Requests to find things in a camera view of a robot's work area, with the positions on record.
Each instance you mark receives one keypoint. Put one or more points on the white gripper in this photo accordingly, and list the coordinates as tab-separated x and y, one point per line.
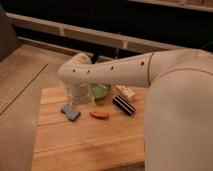
83	91

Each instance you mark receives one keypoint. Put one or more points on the green ceramic bowl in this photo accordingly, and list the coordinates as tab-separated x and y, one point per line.
100	91

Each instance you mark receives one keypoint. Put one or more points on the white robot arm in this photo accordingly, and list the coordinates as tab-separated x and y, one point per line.
178	110

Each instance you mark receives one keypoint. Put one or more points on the clear plastic cup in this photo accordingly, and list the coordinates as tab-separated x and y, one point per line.
74	102

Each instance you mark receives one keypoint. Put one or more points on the blue sponge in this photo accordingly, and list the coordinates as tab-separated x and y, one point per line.
71	115

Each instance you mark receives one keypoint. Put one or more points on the orange carrot toy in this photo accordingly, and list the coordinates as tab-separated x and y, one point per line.
99	115

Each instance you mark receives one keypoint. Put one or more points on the white snack packet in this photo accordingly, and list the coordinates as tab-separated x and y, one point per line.
126	92

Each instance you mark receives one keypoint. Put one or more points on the wooden board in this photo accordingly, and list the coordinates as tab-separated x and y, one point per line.
87	144

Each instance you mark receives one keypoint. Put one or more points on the grey metal rail frame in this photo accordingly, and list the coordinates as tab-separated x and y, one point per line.
89	35

